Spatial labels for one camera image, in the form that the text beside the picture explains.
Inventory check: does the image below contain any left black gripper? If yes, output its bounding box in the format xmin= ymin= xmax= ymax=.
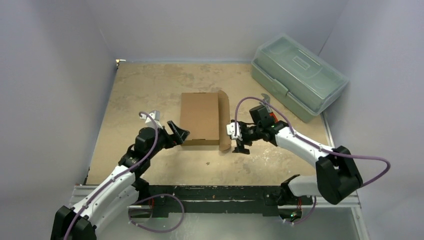
xmin=147 ymin=120 xmax=189 ymax=159

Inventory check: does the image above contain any brown cardboard box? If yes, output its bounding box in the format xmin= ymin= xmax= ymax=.
xmin=179 ymin=90 xmax=232 ymax=152

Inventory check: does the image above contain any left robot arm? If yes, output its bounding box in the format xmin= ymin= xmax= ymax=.
xmin=50 ymin=120 xmax=190 ymax=240

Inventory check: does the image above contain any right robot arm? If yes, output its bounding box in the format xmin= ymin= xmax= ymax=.
xmin=226 ymin=105 xmax=364 ymax=205

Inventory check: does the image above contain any translucent green plastic toolbox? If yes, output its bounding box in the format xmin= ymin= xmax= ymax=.
xmin=251 ymin=33 xmax=349 ymax=123

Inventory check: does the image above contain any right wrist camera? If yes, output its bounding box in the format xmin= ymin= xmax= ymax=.
xmin=226 ymin=121 xmax=242 ymax=141

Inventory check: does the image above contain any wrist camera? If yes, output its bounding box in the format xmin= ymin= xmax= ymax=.
xmin=226 ymin=121 xmax=242 ymax=141
xmin=139 ymin=110 xmax=163 ymax=129

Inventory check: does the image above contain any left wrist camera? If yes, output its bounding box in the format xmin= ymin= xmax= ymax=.
xmin=139 ymin=110 xmax=163 ymax=129

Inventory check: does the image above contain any red handled adjustable wrench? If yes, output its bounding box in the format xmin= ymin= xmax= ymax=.
xmin=259 ymin=93 xmax=278 ymax=123

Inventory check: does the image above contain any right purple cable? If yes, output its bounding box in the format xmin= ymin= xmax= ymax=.
xmin=233 ymin=96 xmax=391 ymax=188

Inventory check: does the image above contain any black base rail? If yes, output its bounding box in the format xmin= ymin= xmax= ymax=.
xmin=136 ymin=185 xmax=314 ymax=218

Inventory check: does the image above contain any aluminium frame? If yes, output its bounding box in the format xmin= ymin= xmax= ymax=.
xmin=51 ymin=179 xmax=367 ymax=240

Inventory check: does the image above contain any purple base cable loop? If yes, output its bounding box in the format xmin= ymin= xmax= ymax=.
xmin=127 ymin=193 xmax=186 ymax=233

